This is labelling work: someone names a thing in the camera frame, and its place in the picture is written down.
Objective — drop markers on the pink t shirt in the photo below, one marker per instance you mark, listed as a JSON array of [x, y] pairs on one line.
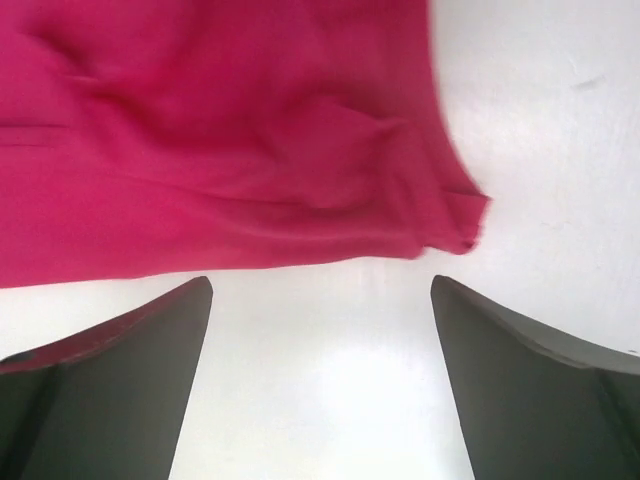
[[149, 137]]

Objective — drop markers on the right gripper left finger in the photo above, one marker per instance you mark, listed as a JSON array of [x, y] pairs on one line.
[[107, 402]]

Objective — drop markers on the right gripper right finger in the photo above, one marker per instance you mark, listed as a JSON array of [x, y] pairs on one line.
[[533, 401]]

